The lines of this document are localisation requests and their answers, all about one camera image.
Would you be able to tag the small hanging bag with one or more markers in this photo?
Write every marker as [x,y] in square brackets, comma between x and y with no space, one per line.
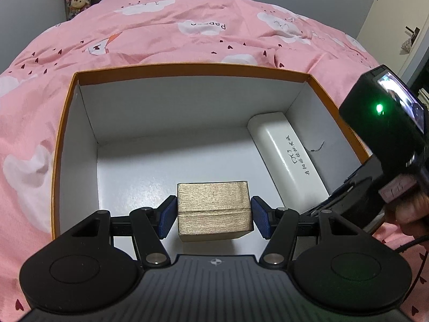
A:
[406,45]

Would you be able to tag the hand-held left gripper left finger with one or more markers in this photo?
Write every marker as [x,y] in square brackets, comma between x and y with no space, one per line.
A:
[168,218]

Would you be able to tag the small gold box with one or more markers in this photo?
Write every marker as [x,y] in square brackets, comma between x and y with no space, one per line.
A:
[214,208]

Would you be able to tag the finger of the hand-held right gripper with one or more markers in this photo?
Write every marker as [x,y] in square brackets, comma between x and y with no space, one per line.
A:
[338,196]

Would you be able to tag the person's right hand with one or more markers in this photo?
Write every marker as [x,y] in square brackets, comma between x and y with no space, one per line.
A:
[409,214]

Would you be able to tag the cream door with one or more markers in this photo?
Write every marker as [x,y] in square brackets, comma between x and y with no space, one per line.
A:
[392,6]

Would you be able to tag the orange cardboard box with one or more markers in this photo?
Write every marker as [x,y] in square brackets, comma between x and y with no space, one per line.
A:
[167,107]

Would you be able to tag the pink printed blanket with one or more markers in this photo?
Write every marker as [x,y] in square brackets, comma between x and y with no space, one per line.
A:
[167,40]

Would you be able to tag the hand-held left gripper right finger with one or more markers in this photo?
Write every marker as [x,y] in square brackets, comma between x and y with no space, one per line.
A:
[260,218]

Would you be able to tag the white glasses case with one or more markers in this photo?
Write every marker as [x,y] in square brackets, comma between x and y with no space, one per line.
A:
[285,147]

